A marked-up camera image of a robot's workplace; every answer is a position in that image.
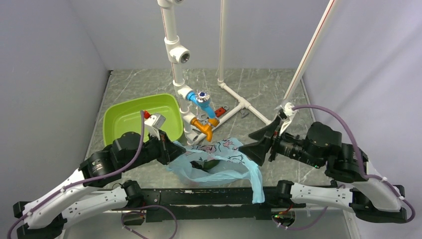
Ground white floor pipe frame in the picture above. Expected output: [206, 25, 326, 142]
[212, 79, 271, 131]

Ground blue printed plastic bag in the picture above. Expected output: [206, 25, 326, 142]
[167, 137, 265, 204]

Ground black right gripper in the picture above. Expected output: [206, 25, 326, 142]
[236, 115, 320, 167]

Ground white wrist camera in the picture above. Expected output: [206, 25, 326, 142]
[144, 111, 166, 140]
[276, 102, 296, 135]

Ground white slanted pipe red stripe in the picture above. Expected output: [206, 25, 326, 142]
[283, 0, 341, 101]

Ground small grey clip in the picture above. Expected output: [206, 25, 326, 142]
[240, 110, 249, 119]

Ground dark green fake avocado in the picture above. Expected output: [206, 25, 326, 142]
[190, 160, 220, 172]

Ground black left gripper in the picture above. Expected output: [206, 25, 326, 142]
[123, 129, 187, 171]

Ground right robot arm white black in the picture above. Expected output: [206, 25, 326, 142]
[239, 119, 408, 224]

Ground red grey pipe wrench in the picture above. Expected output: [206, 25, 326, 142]
[214, 106, 229, 118]

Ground blue plastic faucet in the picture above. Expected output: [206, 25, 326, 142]
[186, 91, 216, 118]

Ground green plastic basin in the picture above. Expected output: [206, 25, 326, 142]
[103, 93, 184, 146]

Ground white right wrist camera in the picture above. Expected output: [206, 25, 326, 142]
[276, 102, 296, 135]

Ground orange plastic faucet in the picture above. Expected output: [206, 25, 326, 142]
[190, 117, 220, 142]

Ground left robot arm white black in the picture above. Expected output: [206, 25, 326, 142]
[11, 130, 186, 239]

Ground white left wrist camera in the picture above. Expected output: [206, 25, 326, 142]
[144, 111, 166, 140]

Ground white vertical pipe with fittings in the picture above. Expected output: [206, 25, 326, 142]
[157, 0, 199, 145]

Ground thin white rear pipe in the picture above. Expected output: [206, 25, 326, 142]
[217, 0, 227, 88]

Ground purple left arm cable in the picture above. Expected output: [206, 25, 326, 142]
[6, 110, 179, 239]

